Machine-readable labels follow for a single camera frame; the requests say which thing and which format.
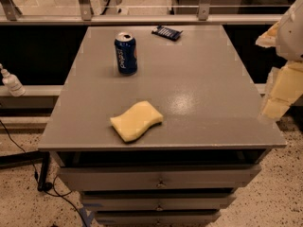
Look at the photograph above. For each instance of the yellow sponge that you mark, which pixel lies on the yellow sponge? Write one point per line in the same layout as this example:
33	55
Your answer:
135	121

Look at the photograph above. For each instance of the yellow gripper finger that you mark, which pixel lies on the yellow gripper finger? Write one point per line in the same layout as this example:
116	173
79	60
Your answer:
268	38
283	88

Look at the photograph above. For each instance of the bottom grey drawer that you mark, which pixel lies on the bottom grey drawer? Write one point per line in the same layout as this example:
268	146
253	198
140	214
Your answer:
153	217

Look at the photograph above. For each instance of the black metal stand leg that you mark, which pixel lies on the black metal stand leg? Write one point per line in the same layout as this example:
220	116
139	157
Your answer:
39	160

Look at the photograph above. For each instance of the white spray bottle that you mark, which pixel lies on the white spray bottle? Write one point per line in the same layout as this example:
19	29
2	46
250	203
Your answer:
13	84

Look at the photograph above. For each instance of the grey lower shelf rail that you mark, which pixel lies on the grey lower shelf rail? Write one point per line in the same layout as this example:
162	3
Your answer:
36	90

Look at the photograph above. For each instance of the blue snack packet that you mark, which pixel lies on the blue snack packet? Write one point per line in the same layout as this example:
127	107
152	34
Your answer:
167	33

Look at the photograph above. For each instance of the blue Pepsi can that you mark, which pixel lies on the blue Pepsi can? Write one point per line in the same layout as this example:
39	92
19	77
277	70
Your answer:
125	45

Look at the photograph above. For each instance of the grey drawer cabinet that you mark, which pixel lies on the grey drawer cabinet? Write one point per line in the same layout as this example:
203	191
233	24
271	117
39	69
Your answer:
199	84

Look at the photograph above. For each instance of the grey metal railing frame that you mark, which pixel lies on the grey metal railing frame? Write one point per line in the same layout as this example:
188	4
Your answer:
141	12

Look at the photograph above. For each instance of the grey drawer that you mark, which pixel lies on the grey drawer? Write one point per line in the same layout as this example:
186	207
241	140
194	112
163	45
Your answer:
153	217
159	202
160	177

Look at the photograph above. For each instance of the middle grey drawer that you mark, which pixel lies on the middle grey drawer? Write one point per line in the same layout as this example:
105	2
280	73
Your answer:
159	202

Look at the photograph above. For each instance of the top grey drawer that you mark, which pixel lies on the top grey drawer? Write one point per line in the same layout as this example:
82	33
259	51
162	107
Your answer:
160	177

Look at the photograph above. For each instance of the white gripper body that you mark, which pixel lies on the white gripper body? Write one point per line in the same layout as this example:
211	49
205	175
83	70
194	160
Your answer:
292	35

